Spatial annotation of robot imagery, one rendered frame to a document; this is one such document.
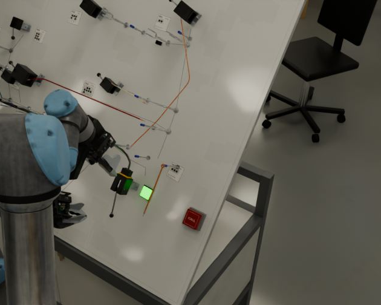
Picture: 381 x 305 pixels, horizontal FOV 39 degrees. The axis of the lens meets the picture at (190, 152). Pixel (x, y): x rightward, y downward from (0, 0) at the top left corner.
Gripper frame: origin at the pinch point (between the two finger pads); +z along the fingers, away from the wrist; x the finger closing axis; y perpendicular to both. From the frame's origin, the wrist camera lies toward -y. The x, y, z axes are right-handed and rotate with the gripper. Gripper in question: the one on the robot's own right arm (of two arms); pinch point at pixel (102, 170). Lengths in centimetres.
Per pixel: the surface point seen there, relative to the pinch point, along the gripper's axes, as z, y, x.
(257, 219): 66, 27, -30
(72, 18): 3, 43, 50
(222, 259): 53, 4, -30
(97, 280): 49, -26, 4
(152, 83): 6.8, 34.8, 8.7
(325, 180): 203, 110, -19
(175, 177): 16.9, 13.3, -12.9
